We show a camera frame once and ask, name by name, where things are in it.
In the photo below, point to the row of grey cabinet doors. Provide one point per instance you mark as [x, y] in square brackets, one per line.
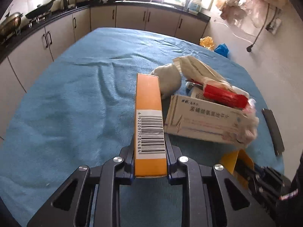
[59, 42]

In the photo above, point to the bundle of hanging plastic bags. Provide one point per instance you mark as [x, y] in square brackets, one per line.
[246, 0]

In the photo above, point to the blue plastic bag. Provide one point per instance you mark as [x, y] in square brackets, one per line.
[221, 50]

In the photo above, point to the blue fleece blanket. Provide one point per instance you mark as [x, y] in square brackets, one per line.
[71, 99]

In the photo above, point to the small white carton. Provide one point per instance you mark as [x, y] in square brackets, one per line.
[195, 91]

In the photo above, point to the crumpled clear plastic wrapper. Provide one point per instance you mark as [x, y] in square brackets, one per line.
[251, 125]

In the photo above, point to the white medicine box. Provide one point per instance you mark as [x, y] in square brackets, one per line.
[201, 120]

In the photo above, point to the black chair backrest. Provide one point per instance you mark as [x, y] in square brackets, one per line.
[273, 130]

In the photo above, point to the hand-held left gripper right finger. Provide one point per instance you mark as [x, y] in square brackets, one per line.
[171, 162]

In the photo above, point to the white plastic wrapper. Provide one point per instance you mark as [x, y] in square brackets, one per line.
[201, 68]

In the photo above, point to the black frying pan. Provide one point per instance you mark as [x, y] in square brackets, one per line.
[39, 13]

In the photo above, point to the yellow plastic bag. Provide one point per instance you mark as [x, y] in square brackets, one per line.
[207, 43]

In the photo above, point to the orange barcode box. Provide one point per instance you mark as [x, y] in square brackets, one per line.
[149, 94]

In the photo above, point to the yellow packet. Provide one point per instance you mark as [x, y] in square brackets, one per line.
[229, 163]

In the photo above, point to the gas stove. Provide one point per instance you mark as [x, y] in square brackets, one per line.
[35, 21]

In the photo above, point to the red snack packet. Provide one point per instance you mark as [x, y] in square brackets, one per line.
[224, 95]

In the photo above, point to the black kitchen countertop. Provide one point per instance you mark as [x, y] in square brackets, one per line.
[203, 17]

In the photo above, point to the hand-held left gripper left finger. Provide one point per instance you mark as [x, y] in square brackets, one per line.
[129, 162]

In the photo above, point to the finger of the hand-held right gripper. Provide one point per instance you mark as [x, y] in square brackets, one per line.
[246, 170]

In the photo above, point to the steel wok with lid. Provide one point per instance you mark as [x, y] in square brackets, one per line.
[10, 23]

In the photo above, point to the utensil holder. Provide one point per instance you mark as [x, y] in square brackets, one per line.
[193, 6]

